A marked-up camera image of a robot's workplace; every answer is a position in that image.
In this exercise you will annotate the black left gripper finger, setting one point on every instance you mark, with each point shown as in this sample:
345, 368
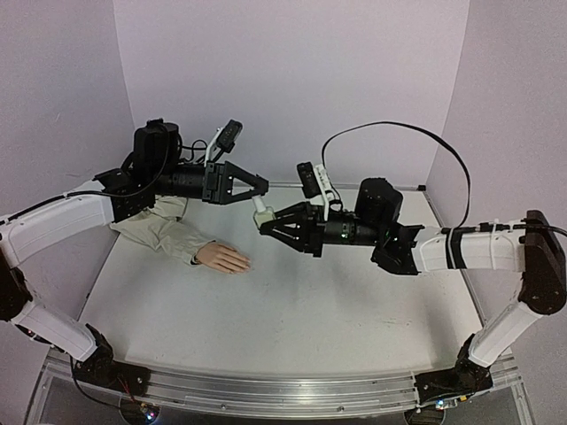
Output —
237, 194
236, 173

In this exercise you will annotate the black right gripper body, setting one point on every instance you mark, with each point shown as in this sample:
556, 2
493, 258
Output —
315, 233

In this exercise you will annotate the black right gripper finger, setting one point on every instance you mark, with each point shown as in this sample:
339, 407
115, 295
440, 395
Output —
290, 235
294, 214

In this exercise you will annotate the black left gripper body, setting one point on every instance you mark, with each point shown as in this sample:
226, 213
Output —
213, 189

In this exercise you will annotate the white nail polish cap brush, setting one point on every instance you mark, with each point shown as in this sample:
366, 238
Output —
259, 204

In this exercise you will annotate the white nail polish bottle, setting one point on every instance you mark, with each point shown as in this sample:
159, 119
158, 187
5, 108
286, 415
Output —
264, 216

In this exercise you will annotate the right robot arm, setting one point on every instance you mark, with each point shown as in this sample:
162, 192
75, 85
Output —
529, 247

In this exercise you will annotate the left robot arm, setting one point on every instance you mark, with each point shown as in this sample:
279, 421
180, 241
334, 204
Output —
143, 198

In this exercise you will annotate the beige jacket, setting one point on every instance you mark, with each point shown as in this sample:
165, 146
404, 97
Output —
161, 229

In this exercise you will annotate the mannequin hand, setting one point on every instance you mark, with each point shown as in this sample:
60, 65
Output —
222, 258

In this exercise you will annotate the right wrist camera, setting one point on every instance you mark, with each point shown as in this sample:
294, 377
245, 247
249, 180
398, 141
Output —
317, 189

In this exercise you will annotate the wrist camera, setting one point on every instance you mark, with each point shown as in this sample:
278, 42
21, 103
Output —
317, 189
223, 141

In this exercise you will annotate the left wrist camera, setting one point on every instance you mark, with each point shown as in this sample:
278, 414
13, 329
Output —
223, 141

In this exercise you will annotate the aluminium back table rail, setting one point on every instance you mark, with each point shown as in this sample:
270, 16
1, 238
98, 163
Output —
298, 185

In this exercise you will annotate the aluminium front rail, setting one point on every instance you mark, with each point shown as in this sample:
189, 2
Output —
273, 397

